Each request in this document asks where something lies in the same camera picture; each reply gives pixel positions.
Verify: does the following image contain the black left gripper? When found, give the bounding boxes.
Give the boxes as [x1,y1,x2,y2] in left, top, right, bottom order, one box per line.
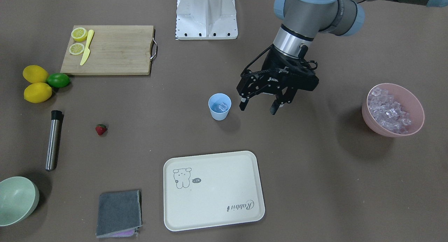
[236,44,319,115]

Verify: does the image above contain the ice cubes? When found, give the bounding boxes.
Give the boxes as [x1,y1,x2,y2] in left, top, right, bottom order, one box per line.
[213,102,229,113]

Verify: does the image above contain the light blue plastic cup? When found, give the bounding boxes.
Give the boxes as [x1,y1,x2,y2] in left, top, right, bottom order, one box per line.
[208,93,232,121]

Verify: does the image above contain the red strawberry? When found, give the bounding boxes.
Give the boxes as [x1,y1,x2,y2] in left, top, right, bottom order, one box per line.
[95,124,107,136]

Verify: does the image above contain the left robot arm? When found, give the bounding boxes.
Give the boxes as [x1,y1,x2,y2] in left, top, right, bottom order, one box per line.
[237,0,447,115]

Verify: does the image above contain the pink bowl of ice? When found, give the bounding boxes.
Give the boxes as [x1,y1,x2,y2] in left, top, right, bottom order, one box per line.
[362,83,425,137]

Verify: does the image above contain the cream rabbit tray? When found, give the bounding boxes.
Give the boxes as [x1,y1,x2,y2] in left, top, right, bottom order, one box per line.
[163,151,265,232]

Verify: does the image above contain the wooden cutting board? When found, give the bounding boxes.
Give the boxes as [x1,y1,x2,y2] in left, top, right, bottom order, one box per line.
[61,25,157,76]

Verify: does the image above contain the yellow plastic knife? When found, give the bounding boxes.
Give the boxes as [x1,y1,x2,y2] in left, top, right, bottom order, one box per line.
[79,29,95,66]

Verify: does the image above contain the grey folded cloth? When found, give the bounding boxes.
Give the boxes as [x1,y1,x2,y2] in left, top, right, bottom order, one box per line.
[96,189,142,238]

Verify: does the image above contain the lemon slice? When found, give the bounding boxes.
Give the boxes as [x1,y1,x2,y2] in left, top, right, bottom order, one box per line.
[68,43,85,55]
[71,27,88,42]

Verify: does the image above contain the green lime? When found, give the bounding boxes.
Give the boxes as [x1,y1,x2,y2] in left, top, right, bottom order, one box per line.
[46,73,71,88]

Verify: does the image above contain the steel muddler black tip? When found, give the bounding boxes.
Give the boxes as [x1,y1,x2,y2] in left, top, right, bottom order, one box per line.
[45,110,64,171]

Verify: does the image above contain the yellow lemon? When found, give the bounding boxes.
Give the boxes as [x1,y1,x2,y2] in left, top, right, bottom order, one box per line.
[22,65,49,84]
[23,82,53,103]

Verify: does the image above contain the mint green bowl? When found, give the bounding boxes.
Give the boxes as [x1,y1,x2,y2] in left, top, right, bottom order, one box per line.
[0,176,40,227]

